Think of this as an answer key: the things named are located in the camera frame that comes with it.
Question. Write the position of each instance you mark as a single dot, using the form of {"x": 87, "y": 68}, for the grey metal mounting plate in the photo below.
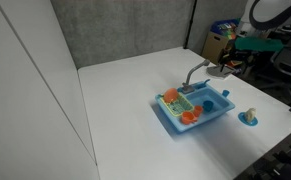
{"x": 215, "y": 71}

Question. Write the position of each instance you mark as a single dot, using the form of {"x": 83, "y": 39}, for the black vertical pole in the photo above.
{"x": 190, "y": 23}

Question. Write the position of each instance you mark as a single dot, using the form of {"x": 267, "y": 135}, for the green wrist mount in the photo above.
{"x": 258, "y": 44}

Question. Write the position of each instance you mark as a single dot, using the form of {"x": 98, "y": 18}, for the black equipment rack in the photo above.
{"x": 281, "y": 160}

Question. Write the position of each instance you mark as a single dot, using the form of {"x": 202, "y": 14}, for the black office chair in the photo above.
{"x": 285, "y": 63}

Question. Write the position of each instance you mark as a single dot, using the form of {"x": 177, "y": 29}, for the small blue cup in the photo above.
{"x": 225, "y": 93}

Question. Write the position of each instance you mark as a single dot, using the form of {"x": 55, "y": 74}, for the blue toy sink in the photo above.
{"x": 220, "y": 106}

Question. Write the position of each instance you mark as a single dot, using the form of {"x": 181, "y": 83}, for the grey toy faucet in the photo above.
{"x": 191, "y": 73}

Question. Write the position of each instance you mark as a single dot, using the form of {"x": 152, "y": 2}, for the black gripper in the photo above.
{"x": 231, "y": 53}

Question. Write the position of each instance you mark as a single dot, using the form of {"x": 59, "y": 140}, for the wooden toy shelf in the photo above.
{"x": 212, "y": 43}

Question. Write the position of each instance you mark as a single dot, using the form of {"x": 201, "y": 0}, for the round blue plate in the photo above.
{"x": 242, "y": 119}

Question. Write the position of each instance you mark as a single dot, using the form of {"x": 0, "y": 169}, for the blue toy bin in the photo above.
{"x": 223, "y": 26}

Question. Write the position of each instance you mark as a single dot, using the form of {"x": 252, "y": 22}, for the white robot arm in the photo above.
{"x": 271, "y": 13}

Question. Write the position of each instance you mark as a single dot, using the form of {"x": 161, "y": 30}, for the small orange cup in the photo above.
{"x": 198, "y": 110}

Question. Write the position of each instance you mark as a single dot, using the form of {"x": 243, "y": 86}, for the orange toy bowl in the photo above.
{"x": 170, "y": 95}

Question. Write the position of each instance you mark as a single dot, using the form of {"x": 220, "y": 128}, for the cream toy bottle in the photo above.
{"x": 250, "y": 114}

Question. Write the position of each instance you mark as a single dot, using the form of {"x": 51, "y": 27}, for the yellow green dish rack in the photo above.
{"x": 182, "y": 105}

